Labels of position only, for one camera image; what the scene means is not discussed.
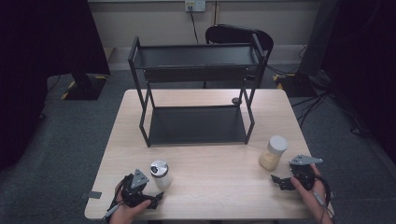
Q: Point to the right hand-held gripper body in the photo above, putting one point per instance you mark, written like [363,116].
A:
[303,177]

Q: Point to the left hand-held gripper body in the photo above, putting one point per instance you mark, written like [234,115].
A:
[134,191]

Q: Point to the glass jar with silver lid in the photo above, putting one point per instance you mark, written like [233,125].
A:
[162,175]

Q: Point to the glass jar with white lid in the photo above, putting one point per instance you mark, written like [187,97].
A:
[272,155]

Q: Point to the black metal shelf rack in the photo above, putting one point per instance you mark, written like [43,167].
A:
[196,124]

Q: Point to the person's right hand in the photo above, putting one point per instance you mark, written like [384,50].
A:
[314,199]

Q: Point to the person's left hand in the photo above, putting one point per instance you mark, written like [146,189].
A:
[124,214]

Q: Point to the grey tape strip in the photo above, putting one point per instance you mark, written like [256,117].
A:
[94,195]

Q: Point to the small black round knob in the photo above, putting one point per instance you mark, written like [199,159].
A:
[236,100]

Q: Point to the black stand with taped base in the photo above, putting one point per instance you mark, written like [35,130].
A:
[299,84]
[85,87]

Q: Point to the dark curtain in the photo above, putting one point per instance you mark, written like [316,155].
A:
[367,62]
[37,62]

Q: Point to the black chair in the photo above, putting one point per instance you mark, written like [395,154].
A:
[236,34]

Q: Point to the white wall socket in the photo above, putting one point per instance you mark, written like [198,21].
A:
[195,5]

